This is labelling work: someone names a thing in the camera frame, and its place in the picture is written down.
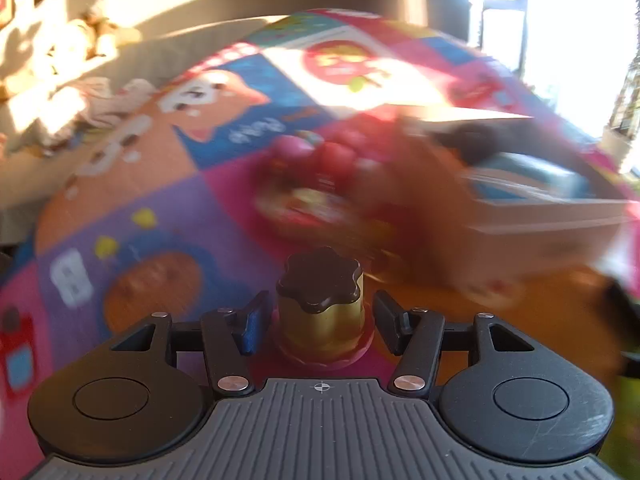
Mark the yellow pudding toy black cap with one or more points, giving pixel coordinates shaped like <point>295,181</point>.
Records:
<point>320,320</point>

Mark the red pink blurred toy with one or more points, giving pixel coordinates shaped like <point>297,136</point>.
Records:
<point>330,160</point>

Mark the white cardboard box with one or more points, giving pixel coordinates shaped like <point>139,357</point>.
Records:
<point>510,250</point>

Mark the colourful cartoon play mat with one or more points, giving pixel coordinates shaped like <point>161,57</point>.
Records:
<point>150,210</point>

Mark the blue white plastic packet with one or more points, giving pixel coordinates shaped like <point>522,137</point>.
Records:
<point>530,175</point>

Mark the white patterned cloth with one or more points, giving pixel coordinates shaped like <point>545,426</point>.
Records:
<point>117,100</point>

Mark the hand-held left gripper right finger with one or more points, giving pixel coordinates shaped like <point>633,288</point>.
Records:
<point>387,320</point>

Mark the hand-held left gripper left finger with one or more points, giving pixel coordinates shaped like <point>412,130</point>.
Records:
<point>252,322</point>

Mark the white ribbed plant pot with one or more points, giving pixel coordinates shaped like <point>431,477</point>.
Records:
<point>622,145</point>

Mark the dark window frame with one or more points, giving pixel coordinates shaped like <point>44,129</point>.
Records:
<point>475,20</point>

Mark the white plush toy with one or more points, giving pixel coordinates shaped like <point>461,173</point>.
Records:
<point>70,47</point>

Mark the black plush toy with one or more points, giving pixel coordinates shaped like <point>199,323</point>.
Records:
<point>480,142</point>

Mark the yellow plush toy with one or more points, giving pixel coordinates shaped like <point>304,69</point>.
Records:
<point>107,27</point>

